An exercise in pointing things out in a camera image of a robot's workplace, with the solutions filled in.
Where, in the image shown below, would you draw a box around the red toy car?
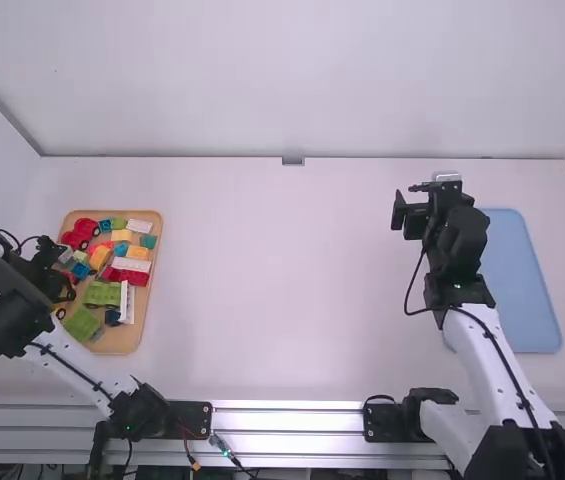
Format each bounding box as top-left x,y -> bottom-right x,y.
60,217 -> 102,251

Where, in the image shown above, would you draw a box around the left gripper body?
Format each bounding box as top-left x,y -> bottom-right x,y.
21,234 -> 78,306

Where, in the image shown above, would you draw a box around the black cable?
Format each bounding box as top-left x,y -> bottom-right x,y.
403,247 -> 438,317
9,234 -> 46,254

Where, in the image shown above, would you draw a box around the long white toy brick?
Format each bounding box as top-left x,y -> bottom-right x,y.
118,279 -> 136,324

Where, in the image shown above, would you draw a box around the silver rails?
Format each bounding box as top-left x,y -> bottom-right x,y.
0,399 -> 565,472

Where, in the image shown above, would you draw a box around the tan tray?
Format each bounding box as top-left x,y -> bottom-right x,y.
55,209 -> 164,356

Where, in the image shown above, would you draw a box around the blue mat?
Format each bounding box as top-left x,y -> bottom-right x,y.
444,207 -> 563,355

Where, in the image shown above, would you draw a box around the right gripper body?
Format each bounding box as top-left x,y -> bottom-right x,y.
390,180 -> 476,242

